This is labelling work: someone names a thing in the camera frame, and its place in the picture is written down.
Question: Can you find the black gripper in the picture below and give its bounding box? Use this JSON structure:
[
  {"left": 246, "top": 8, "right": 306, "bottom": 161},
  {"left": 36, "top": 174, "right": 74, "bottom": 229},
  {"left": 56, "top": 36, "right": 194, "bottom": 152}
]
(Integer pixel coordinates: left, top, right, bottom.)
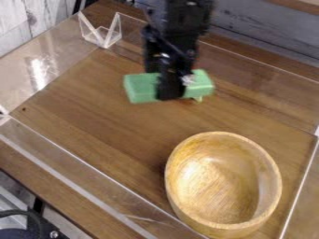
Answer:
[{"left": 142, "top": 0, "right": 215, "bottom": 101}]

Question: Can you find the green rectangular block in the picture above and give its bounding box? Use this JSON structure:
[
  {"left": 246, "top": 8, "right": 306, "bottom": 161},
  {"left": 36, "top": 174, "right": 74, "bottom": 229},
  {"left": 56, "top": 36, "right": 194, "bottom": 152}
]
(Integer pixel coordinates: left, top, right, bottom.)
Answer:
[{"left": 123, "top": 69, "right": 217, "bottom": 104}]

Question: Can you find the brown wooden bowl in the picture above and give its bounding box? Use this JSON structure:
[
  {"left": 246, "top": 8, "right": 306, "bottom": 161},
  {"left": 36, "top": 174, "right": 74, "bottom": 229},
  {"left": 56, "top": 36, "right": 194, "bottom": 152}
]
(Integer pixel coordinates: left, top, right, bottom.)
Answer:
[{"left": 165, "top": 132, "right": 283, "bottom": 239}]

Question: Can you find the red plush strawberry toy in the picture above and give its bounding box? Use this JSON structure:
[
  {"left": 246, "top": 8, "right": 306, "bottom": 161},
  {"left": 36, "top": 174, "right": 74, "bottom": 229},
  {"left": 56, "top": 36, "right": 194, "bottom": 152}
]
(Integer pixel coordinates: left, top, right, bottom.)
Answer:
[{"left": 193, "top": 96, "right": 203, "bottom": 104}]

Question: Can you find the clear acrylic corner bracket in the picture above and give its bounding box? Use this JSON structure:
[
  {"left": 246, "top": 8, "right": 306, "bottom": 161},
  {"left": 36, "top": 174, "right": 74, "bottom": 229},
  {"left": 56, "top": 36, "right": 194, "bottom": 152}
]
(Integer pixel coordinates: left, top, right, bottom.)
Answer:
[{"left": 78, "top": 12, "right": 122, "bottom": 49}]

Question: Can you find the clear acrylic enclosure wall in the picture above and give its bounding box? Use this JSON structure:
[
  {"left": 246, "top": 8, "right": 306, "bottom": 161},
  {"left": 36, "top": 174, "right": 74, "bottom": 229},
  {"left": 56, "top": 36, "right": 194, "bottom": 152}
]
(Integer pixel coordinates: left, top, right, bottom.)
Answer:
[{"left": 0, "top": 5, "right": 319, "bottom": 239}]

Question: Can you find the black clamp with cable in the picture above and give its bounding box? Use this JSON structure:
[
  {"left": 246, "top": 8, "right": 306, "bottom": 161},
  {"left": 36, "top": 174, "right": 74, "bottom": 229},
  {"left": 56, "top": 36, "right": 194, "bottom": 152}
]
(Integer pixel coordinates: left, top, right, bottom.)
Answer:
[{"left": 0, "top": 197, "right": 70, "bottom": 239}]

